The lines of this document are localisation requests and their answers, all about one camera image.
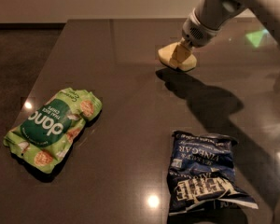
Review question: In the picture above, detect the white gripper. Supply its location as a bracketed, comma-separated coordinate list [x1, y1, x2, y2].
[170, 7, 219, 69]

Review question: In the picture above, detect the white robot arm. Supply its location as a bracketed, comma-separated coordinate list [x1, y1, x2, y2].
[169, 0, 280, 71]

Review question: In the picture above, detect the yellow sponge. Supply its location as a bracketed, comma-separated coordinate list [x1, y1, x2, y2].
[158, 42, 197, 72]

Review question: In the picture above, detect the green rice chips bag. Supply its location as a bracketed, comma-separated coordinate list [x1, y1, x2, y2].
[3, 88, 103, 174]

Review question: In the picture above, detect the blue kettle chips bag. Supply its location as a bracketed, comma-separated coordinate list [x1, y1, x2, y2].
[167, 131, 258, 216]

